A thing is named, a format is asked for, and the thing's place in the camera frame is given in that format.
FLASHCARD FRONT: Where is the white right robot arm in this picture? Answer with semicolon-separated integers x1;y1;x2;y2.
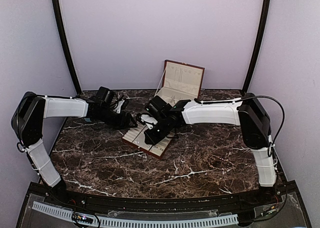
136;93;277;205

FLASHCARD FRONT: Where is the red jewelry tray insert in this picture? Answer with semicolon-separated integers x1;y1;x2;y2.
122;124;171;159

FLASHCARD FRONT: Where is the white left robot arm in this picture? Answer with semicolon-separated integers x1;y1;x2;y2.
11;87;137;206

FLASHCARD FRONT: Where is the black corner frame post right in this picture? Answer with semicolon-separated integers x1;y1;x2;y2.
241;0;271;94

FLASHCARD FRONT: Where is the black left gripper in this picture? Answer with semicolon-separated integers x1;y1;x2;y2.
95;106;138;130

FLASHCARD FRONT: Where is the black corner frame post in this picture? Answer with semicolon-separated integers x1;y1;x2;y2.
241;0;271;94
51;0;82;95

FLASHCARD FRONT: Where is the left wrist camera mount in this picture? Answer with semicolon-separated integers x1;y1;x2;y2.
110;95;129;114

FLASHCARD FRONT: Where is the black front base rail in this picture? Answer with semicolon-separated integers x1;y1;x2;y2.
42;184;288;214

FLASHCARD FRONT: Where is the white slotted cable duct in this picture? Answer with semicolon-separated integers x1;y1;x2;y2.
31;201;239;227

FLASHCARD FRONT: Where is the red open jewelry box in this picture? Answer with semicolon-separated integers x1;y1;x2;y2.
154;60;205;106

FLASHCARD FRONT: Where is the black corner frame post left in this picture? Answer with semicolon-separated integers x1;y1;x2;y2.
51;0;82;95

